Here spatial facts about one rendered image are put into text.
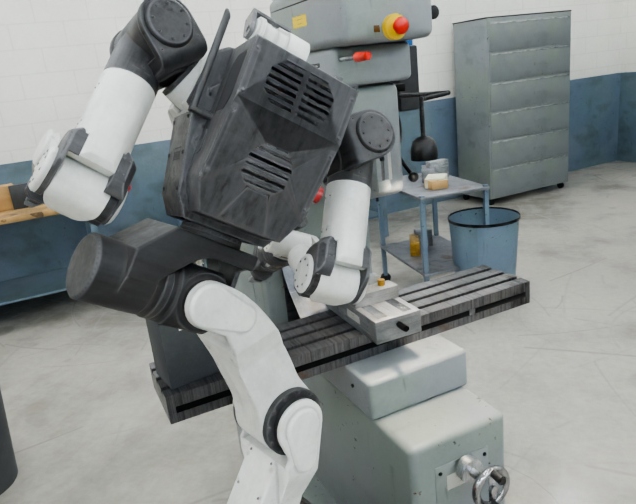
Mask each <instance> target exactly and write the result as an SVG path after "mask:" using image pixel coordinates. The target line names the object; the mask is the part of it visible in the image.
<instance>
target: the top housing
mask: <svg viewBox="0 0 636 504"><path fill-rule="evenodd" d="M394 13H398V14H401V15H402V16H403V17H405V18H406V19H407V20H408V22H409V28H408V30H407V32H406V33H405V35H404V36H403V37H402V38H401V39H398V40H389V39H388V38H386V37H385V35H384V33H383V30H382V24H383V21H384V19H385V18H386V17H387V16H388V15H390V14H394ZM270 17H271V18H273V19H274V20H276V21H278V22H279V23H281V24H283V25H284V26H286V27H288V28H290V29H291V30H292V34H294V35H295V36H297V37H299V38H300V39H302V40H304V41H305V42H307V43H309V44H310V52H313V51H319V50H324V49H330V48H337V47H347V46H357V45H367V44H377V43H388V42H398V41H407V40H413V39H419V38H425V37H427V36H429V35H430V33H431V32H432V11H431V0H275V1H273V2H272V3H271V4H270ZM374 25H379V26H380V32H374Z"/></svg>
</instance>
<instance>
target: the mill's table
mask: <svg viewBox="0 0 636 504"><path fill-rule="evenodd" d="M398 292H399V298H401V299H402V300H404V301H406V302H408V303H409V304H411V305H413V306H415V307H416V308H418V309H420V311H421V328H422V331H421V332H417V333H414V334H411V335H408V336H404V337H401V338H398V339H395V340H391V341H388V342H385V343H382V344H378V345H377V344H375V343H374V342H373V341H372V340H370V339H369V338H368V337H366V336H365V335H364V334H362V333H361V332H360V331H358V330H357V329H356V328H354V327H353V326H352V325H350V324H349V323H348V322H346V321H345V320H344V319H342V318H341V317H340V316H338V315H337V314H336V313H334V312H333V311H332V310H328V311H325V312H321V313H318V314H314V315H311V316H308V317H304V318H301V319H297V320H294V321H291V322H287V323H284V324H280V325H277V326H276V327H277V329H278V330H279V332H280V335H281V338H282V342H283V345H284V346H285V348H286V350H287V352H288V354H289V356H290V358H291V361H292V363H293V365H294V368H295V370H296V372H297V375H298V376H299V378H300V379H301V380H304V379H307V378H310V377H313V376H315V375H318V374H321V373H324V372H327V371H330V370H333V369H336V368H339V367H342V366H345V365H348V364H351V363H354V362H357V361H360V360H362V359H365V358H368V357H371V356H374V355H377V354H380V353H383V352H386V351H389V350H392V349H395V348H398V347H401V346H404V345H407V344H410V343H412V342H415V341H418V340H421V339H424V338H427V337H430V336H433V335H436V334H439V333H442V332H445V331H448V330H451V329H454V328H457V327H459V326H462V325H465V324H468V323H471V322H474V321H477V320H480V319H483V318H486V317H489V316H492V315H495V314H498V313H501V312H504V311H506V310H509V309H512V308H515V307H518V306H521V305H524V304H527V303H530V281H529V280H526V279H523V278H518V279H517V276H514V275H512V274H509V273H506V274H504V272H503V271H500V270H497V269H492V268H491V267H489V266H486V265H481V266H477V267H474V268H470V269H467V270H464V271H460V272H457V273H454V274H450V275H447V276H443V277H440V278H437V279H433V280H430V281H426V282H423V283H420V284H416V285H413V286H409V287H406V288H403V289H399V290H398ZM149 367H150V372H151V376H152V381H153V386H154V389H155V391H156V393H157V395H158V397H159V400H160V402H161V404H162V406H163V408H164V410H165V413H166V415H167V417H168V419H169V421H170V423H171V424H174V423H177V422H180V421H183V420H186V419H189V418H192V417H195V416H198V415H201V414H204V413H207V412H210V411H213V410H216V409H219V408H221V407H224V406H227V405H230V404H233V396H232V393H231V391H230V389H229V387H228V385H227V383H226V382H225V379H224V378H223V376H222V374H221V372H220V371H219V372H217V373H214V374H212V375H209V376H206V377H204V378H201V379H199V380H196V381H193V382H191V383H188V384H186V385H183V386H180V387H178V388H175V389H171V388H170V387H169V386H168V385H167V384H166V383H165V382H164V381H163V380H162V379H161V377H160V376H159V375H158V374H157V372H156V367H155V363H154V362H152V363H149Z"/></svg>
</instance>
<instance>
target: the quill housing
mask: <svg viewBox="0 0 636 504"><path fill-rule="evenodd" d="M357 91H359V93H358V96H357V99H356V102H355V105H354V108H353V111H352V113H356V112H359V111H362V110H366V109H373V110H377V111H379V112H381V113H385V115H386V117H387V118H388V119H389V121H390V122H391V124H392V126H393V128H394V132H395V144H394V146H393V148H392V150H391V151H390V152H389V153H388V154H387V155H388V169H389V179H390V185H391V190H387V191H383V192H377V191H374V190H372V183H371V193H370V199H373V198H378V197H382V196H387V195H392V194H396V193H398V192H400V191H401V189H402V187H403V174H402V158H401V143H400V128H399V113H398V97H397V88H396V86H395V85H394V84H393V83H392V82H382V83H374V84H367V85H359V86H358V88H357ZM352 113H351V114H352Z"/></svg>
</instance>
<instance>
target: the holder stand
mask: <svg viewBox="0 0 636 504"><path fill-rule="evenodd" d="M145 320H146V325H147V329H148V334H149V339H150V344H151V348H152V353H153V358H154V363H155V367H156V372H157V374H158V375H159V376H160V377H161V379H162V380H163V381H164V382H165V383H166V384H167V385H168V386H169V387H170V388H171V389H175V388H178V387H180V386H183V385H186V384H188V383H191V382H193V381H196V380H199V379H201V378H204V377H206V376H209V375H212V374H214V373H217V372H219V371H220V370H219V368H218V366H217V364H216V362H215V361H214V359H213V357H212V355H211V354H210V352H209V351H208V349H207V348H206V346H205V345H204V344H203V342H202V341H201V339H200V338H199V336H198V335H197V333H193V332H189V331H185V330H181V329H177V328H173V327H169V326H165V325H161V324H157V323H155V322H153V321H151V320H149V319H145Z"/></svg>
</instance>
